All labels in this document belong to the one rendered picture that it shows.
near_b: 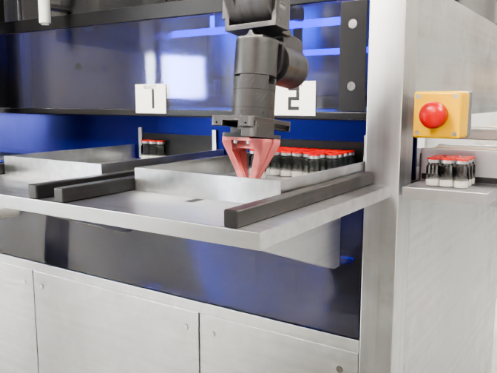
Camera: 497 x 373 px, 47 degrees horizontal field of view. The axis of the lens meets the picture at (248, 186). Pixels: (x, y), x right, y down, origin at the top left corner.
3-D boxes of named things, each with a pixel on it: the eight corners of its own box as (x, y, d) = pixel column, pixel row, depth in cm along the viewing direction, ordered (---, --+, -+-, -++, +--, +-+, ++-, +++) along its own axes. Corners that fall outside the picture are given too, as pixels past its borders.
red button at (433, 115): (424, 127, 89) (424, 101, 88) (450, 128, 87) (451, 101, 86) (416, 128, 86) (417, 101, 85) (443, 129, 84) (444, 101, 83)
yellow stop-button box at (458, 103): (424, 135, 95) (427, 91, 94) (470, 136, 91) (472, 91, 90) (410, 138, 89) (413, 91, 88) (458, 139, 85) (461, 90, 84)
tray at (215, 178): (256, 168, 116) (256, 151, 115) (378, 177, 101) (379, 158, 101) (134, 190, 88) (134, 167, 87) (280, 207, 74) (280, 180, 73)
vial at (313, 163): (310, 179, 98) (311, 152, 98) (322, 180, 97) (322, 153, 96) (305, 180, 97) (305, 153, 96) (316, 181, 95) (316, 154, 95)
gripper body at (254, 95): (291, 135, 79) (294, 81, 79) (251, 130, 71) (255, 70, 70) (251, 134, 83) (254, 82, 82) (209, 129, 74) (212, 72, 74)
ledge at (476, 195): (427, 187, 104) (427, 177, 103) (504, 194, 97) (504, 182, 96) (401, 198, 92) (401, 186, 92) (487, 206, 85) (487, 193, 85)
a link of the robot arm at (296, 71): (222, -10, 77) (276, -20, 72) (266, 10, 87) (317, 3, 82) (219, 79, 77) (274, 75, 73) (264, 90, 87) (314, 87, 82)
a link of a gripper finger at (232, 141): (287, 194, 79) (291, 126, 79) (259, 195, 73) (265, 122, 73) (246, 189, 83) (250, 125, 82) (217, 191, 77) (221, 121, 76)
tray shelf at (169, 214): (119, 166, 138) (119, 158, 137) (405, 191, 100) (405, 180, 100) (-86, 192, 98) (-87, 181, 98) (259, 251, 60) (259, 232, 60)
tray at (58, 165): (134, 158, 135) (134, 143, 134) (224, 165, 121) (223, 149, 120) (4, 174, 107) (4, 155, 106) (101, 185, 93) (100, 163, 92)
